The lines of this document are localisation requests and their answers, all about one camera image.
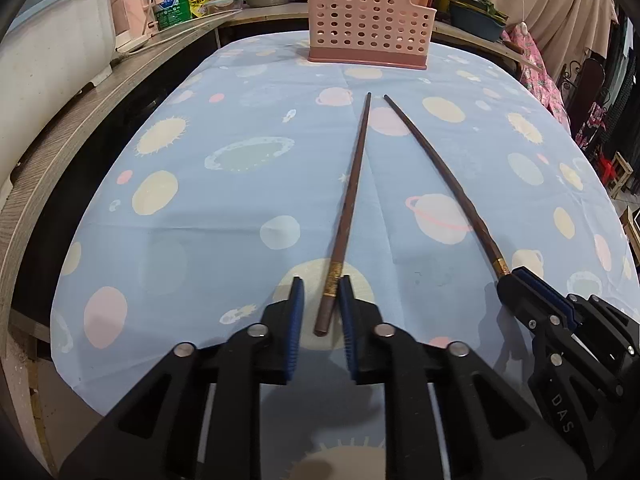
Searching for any dark brown chopstick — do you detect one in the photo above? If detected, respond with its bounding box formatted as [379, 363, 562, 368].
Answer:
[383, 94, 510, 278]
[314, 92, 372, 337]

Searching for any pink floral garment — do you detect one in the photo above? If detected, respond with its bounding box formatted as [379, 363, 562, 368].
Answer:
[501, 22, 570, 132]

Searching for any dark blue bowl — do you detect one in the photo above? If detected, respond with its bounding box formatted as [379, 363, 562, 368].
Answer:
[449, 0, 509, 42]

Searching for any blue planet-print tablecloth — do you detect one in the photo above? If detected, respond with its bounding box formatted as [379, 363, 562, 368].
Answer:
[51, 32, 639, 479]

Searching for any beige hanging curtain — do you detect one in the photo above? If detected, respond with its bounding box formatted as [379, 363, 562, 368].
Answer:
[489, 0, 617, 78]

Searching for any pink perforated utensil holder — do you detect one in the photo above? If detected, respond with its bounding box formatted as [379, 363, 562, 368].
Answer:
[307, 0, 436, 70]

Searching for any white dish rack bin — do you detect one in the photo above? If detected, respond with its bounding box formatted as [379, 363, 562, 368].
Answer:
[0, 0, 116, 180]

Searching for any clear food container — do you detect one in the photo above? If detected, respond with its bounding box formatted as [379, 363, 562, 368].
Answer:
[198, 0, 245, 15]

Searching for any pink electric kettle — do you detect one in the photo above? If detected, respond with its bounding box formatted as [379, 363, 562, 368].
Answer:
[111, 0, 163, 54]

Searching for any white power cable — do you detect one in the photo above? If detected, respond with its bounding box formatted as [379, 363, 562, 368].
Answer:
[115, 8, 237, 56]

